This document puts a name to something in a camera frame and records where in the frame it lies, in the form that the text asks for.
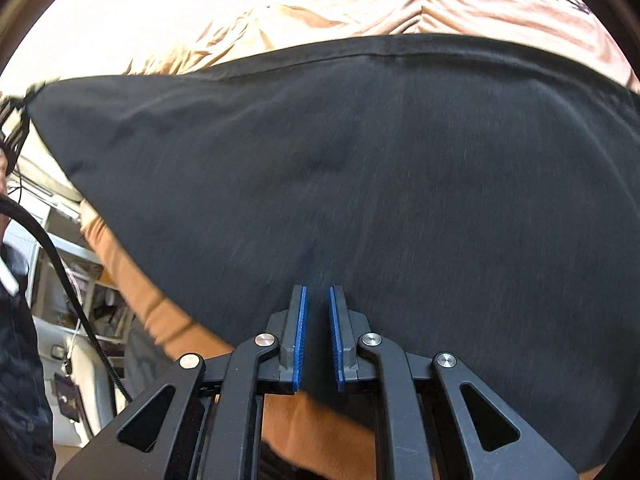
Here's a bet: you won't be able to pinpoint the black pants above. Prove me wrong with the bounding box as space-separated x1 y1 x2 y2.
27 34 640 476

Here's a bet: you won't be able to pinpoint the orange blanket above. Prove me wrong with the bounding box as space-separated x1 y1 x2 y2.
0 0 638 480

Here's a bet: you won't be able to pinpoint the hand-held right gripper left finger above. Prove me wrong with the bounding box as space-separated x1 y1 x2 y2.
57 285 308 480

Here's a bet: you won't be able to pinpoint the person's leg in grey pants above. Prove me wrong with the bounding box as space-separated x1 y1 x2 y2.
0 245 57 480

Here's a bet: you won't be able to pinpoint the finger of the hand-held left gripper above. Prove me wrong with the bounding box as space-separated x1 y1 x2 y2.
0 85 36 161

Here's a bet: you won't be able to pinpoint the bedside shelf unit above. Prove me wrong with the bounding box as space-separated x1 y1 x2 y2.
20 160 131 361

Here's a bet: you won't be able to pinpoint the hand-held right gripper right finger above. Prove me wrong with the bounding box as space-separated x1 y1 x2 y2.
328 285 581 480

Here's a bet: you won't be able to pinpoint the black cable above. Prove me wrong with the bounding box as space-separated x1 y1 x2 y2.
0 195 133 403

